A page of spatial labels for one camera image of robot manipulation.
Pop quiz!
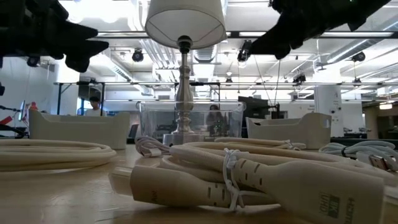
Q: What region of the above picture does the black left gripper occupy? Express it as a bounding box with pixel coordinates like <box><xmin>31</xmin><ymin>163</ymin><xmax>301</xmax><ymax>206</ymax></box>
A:
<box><xmin>0</xmin><ymin>0</ymin><xmax>110</xmax><ymax>73</ymax></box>

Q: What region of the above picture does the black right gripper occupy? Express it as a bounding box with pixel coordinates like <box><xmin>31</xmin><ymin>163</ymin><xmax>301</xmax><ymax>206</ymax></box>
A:
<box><xmin>250</xmin><ymin>0</ymin><xmax>390</xmax><ymax>60</ymax></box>

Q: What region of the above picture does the beige HDMI cable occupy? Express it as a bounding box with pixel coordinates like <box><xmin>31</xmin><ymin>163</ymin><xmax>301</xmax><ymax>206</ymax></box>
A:
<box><xmin>0</xmin><ymin>138</ymin><xmax>118</xmax><ymax>172</ymax></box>
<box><xmin>129</xmin><ymin>136</ymin><xmax>398</xmax><ymax>224</ymax></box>

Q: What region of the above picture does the white USB cable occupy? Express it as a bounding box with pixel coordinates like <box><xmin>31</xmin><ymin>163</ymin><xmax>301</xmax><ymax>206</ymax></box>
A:
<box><xmin>318</xmin><ymin>140</ymin><xmax>398</xmax><ymax>172</ymax></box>
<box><xmin>134</xmin><ymin>136</ymin><xmax>171</xmax><ymax>158</ymax></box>

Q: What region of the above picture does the black overhead rig beam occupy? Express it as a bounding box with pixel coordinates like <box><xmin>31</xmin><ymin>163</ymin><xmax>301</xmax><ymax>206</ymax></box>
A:
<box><xmin>93</xmin><ymin>30</ymin><xmax>398</xmax><ymax>40</ymax></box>

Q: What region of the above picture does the person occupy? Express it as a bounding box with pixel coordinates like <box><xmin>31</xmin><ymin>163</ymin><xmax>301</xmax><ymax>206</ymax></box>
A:
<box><xmin>85</xmin><ymin>95</ymin><xmax>106</xmax><ymax>118</ymax></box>
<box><xmin>205</xmin><ymin>104</ymin><xmax>225</xmax><ymax>138</ymax></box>

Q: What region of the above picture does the black monitor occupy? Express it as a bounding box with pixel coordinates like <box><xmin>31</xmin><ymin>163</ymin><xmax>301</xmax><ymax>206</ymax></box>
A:
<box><xmin>238</xmin><ymin>95</ymin><xmax>270</xmax><ymax>119</ymax></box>

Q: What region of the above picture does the white cylindrical pillar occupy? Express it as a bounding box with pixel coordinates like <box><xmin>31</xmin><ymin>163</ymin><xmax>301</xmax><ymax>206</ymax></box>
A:
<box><xmin>313</xmin><ymin>85</ymin><xmax>345</xmax><ymax>138</ymax></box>

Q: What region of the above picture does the beige plastic bin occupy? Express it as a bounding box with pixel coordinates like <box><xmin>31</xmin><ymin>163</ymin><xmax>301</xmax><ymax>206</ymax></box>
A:
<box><xmin>27</xmin><ymin>108</ymin><xmax>131</xmax><ymax>151</ymax></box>
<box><xmin>245</xmin><ymin>111</ymin><xmax>333</xmax><ymax>150</ymax></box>

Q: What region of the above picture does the white shade silver table lamp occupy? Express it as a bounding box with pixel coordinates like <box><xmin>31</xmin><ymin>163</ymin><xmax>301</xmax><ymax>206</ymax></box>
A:
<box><xmin>144</xmin><ymin>0</ymin><xmax>228</xmax><ymax>147</ymax></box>

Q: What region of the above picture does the clear plastic bin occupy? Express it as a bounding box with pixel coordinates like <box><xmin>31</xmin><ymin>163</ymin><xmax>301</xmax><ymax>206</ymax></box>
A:
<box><xmin>136</xmin><ymin>101</ymin><xmax>246</xmax><ymax>146</ymax></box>

